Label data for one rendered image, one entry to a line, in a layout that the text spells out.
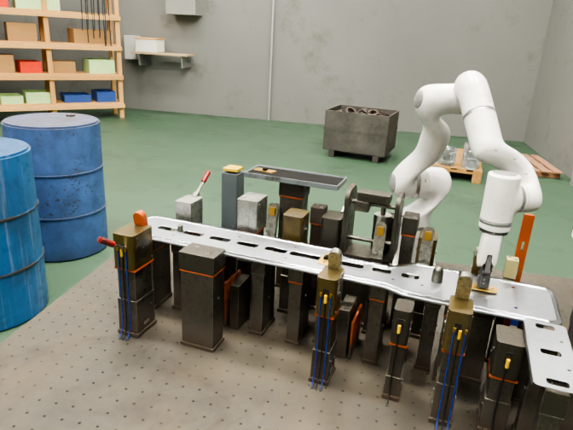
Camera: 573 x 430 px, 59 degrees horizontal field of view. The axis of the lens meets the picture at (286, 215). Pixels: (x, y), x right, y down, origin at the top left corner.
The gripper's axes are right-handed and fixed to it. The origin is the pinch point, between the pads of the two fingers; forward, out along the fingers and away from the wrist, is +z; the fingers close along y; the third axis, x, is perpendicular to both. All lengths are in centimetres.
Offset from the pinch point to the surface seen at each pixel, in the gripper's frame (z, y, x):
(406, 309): 4.3, 19.1, -19.0
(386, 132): 59, -561, -114
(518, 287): 3.4, -6.3, 10.4
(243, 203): -6, -12, -81
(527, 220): -14.9, -14.8, 9.8
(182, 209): 0, -12, -106
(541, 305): 3.4, 2.3, 15.6
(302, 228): -1, -12, -59
